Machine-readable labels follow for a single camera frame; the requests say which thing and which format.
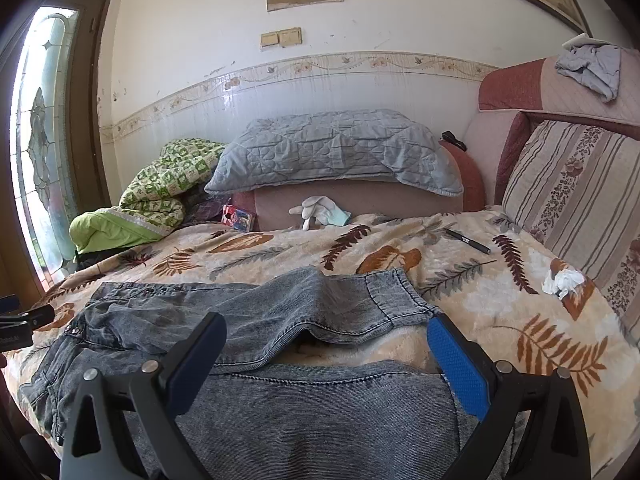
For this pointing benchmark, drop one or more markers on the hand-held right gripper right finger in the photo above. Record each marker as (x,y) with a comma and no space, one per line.
(460,365)

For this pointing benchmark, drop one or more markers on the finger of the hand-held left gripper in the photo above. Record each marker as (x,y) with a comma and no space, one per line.
(35,316)
(7,304)

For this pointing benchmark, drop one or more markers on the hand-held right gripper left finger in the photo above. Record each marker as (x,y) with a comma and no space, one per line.
(192,365)

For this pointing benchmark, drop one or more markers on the grey denim pants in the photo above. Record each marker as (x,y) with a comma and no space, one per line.
(275,310)

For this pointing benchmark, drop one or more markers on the leaf print blanket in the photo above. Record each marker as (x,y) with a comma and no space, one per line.
(500,300)

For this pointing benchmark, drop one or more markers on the black pen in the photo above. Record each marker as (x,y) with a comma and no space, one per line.
(467,241)

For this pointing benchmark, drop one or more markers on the crumpled white tissue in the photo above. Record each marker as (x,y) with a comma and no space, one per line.
(562,281)

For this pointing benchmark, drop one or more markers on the small red blue box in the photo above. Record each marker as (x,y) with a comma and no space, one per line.
(240,219)

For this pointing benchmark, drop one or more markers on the dark purple cloth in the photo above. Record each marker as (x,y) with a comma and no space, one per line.
(202,210)

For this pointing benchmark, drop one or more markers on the stained glass window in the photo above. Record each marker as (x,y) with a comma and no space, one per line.
(45,135)

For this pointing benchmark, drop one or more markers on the pink maroon sofa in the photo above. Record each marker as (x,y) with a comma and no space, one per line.
(380,200)

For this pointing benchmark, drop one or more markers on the light blue cloth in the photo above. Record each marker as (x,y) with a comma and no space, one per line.
(341,216)

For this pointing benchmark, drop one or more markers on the green patterned quilt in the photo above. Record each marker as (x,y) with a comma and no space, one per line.
(165,175)

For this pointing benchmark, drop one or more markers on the white glove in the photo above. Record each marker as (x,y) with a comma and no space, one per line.
(315,206)

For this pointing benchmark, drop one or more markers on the striped floral cushion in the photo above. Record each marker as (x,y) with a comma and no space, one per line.
(575,195)

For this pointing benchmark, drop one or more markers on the small black object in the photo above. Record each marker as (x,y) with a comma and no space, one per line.
(452,140)

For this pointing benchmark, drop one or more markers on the grey quilted pillow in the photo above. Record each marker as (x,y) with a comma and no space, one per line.
(325,150)

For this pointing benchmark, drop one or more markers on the crumpled grey cloth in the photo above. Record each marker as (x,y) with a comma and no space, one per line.
(590,67)

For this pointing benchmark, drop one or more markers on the beige wall switch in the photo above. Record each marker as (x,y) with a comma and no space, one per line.
(269,40)
(290,36)

